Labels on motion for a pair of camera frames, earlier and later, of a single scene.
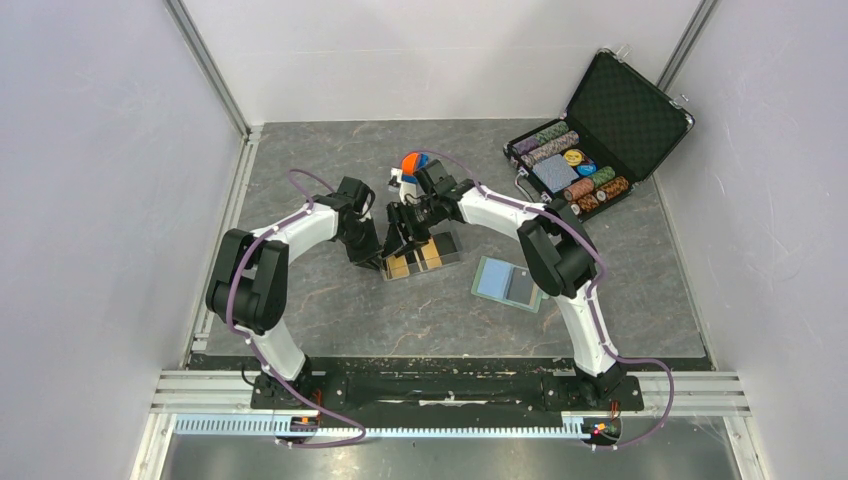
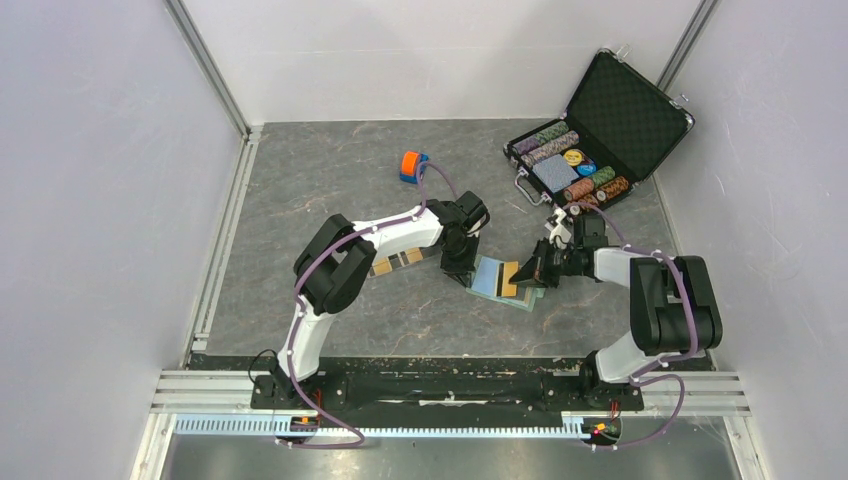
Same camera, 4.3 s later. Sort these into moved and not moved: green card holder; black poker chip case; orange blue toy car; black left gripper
Moved: black left gripper
Not moved: green card holder; black poker chip case; orange blue toy car
